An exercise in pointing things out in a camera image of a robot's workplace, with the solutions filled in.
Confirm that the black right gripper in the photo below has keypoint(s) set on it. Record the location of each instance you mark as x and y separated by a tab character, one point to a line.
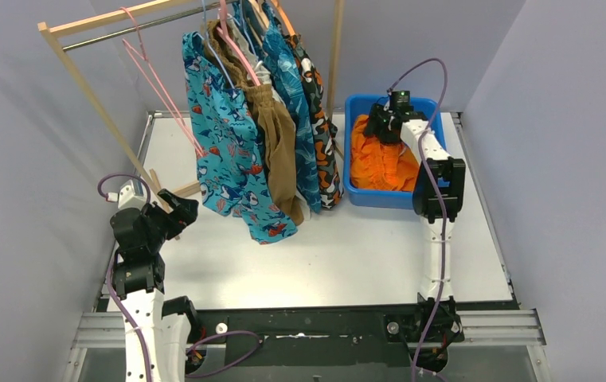
375	127

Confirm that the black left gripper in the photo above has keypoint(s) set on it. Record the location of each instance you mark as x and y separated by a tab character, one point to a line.
174	212

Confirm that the light blue shark print shorts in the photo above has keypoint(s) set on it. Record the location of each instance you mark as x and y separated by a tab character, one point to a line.
231	170

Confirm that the khaki brown shorts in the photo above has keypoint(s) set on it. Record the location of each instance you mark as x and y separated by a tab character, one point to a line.
278	129

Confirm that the thick pink hanger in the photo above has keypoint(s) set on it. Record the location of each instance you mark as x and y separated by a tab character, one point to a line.
223	31

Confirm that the light blue hanger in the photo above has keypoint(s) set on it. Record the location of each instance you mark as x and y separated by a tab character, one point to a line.
220	52

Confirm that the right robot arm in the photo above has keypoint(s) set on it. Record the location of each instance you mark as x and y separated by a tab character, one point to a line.
437	199

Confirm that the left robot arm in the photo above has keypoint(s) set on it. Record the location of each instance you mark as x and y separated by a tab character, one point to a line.
156	329

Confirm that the orange camouflage shorts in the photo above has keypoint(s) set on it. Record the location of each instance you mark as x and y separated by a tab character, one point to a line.
324	131

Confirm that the dark blue leaf print shorts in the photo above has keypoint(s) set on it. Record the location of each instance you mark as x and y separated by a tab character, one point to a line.
270	47

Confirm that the white shorts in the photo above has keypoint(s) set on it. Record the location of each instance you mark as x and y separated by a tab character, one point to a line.
257	65

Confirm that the orange hanger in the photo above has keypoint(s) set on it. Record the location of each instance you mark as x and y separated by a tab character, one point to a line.
283	17

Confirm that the blue plastic bin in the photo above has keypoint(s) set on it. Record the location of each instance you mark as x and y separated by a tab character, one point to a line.
360	104

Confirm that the wooden clothes rack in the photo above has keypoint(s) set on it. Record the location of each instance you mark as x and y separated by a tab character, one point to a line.
52	34

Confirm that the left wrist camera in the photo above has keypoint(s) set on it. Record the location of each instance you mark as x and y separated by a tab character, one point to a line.
132	194

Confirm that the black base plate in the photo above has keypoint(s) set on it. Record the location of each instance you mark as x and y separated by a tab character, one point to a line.
332	336

